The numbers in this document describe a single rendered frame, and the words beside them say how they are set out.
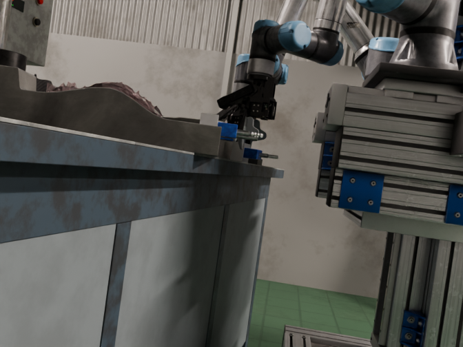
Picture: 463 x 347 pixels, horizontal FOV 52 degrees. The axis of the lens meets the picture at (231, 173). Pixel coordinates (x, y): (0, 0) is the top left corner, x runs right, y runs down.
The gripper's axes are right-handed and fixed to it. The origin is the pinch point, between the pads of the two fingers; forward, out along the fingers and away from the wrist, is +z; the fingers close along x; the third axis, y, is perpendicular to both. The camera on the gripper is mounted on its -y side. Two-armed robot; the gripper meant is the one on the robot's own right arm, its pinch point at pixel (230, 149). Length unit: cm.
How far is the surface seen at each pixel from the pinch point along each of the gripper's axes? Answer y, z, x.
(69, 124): 36, 3, -89
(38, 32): -63, -34, -48
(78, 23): -217, -85, 60
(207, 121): 50, -2, -68
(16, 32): -58, -31, -58
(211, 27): -131, -92, 116
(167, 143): 49, 4, -77
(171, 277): 44, 32, -65
